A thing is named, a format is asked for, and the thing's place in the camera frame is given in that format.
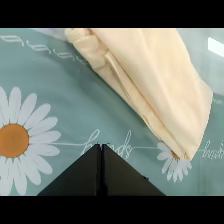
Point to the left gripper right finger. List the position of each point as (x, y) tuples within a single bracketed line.
[(124, 179)]

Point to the cream garment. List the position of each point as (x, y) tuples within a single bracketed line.
[(153, 83)]

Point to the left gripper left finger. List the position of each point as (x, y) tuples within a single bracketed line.
[(80, 177)]

